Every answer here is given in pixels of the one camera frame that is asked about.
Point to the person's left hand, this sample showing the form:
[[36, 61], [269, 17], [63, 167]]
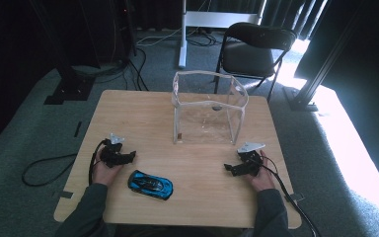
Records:
[[105, 173]]

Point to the black folding chair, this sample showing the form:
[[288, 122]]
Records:
[[253, 49]]

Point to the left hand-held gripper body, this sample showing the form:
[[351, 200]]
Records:
[[112, 152]]

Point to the clear plastic box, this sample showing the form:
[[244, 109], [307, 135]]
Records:
[[207, 108]]

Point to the person's right hand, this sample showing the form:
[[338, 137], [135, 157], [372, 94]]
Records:
[[262, 177]]

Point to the blue toy car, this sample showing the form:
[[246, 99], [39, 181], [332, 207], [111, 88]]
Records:
[[150, 184]]

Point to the white metal stand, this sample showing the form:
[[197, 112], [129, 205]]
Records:
[[210, 19]]

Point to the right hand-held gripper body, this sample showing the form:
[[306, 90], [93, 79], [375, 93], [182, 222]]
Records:
[[250, 159]]

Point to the black metal stand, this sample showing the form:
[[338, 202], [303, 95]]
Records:
[[69, 85]]

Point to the black aluminium frame post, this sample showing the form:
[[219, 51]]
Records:
[[312, 85]]

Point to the dark curtain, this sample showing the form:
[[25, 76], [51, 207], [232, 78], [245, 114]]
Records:
[[289, 16]]

